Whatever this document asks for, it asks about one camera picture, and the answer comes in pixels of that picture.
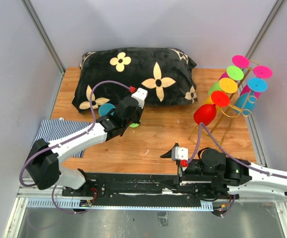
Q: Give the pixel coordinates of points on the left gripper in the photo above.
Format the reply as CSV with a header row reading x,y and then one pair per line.
x,y
138,119

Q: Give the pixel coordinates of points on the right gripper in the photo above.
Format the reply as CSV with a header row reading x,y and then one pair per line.
x,y
180,170

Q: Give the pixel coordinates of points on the light green wine glass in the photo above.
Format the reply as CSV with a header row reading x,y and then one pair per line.
x,y
134,125

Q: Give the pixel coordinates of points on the blue wine glass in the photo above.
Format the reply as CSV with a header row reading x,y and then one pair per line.
x,y
106,108

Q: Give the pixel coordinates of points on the teal glass green base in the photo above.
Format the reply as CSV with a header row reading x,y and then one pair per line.
x,y
247,103

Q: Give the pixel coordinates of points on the magenta glass blue base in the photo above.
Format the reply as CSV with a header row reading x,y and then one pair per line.
x,y
255,87

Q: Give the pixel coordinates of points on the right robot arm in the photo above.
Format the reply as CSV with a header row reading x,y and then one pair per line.
x,y
214,175

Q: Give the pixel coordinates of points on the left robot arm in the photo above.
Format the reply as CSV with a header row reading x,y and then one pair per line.
x,y
44,163

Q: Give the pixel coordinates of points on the red wine glass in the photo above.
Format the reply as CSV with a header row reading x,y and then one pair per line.
x,y
206,113

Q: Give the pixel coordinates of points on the pink base wine glass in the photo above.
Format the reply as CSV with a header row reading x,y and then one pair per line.
x,y
240,61

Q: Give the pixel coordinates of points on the pink base rear glass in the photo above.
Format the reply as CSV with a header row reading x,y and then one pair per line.
x,y
263,72

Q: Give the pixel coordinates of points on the black floral plush pillow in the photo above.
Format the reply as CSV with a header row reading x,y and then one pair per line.
x,y
166,73

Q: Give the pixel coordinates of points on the blue white striped cloth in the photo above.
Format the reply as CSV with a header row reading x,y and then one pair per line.
x,y
53,129

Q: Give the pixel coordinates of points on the green glass yellow base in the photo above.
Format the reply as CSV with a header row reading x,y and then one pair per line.
x,y
225,84

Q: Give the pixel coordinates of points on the magenta glass green base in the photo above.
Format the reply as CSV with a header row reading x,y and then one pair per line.
x,y
233,72

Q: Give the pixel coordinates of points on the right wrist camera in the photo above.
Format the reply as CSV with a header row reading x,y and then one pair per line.
x,y
179,153

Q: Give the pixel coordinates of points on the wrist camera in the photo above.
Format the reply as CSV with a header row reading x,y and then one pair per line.
x,y
140,95
179,153

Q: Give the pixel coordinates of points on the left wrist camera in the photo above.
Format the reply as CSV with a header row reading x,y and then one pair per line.
x,y
140,95

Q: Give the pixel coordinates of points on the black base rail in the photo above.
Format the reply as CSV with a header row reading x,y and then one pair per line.
x,y
131,191

